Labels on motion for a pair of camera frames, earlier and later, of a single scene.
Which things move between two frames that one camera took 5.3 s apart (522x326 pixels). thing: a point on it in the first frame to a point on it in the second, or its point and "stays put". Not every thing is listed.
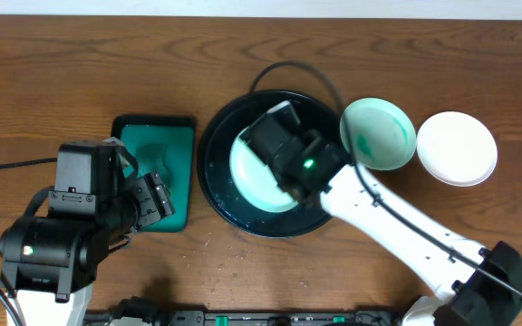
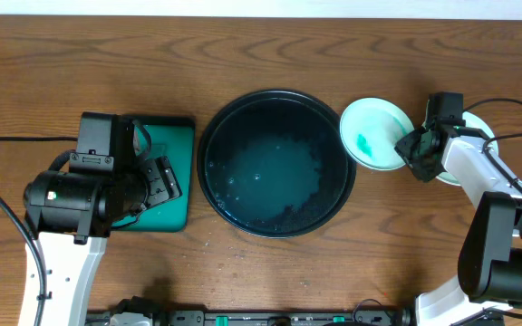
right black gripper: (269, 137) to (420, 151)
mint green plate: (377, 135) stays put
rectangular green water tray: (162, 144) stays put
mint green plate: (256, 180) to (405, 126)
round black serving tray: (218, 185) stays put
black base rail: (265, 317) stays put
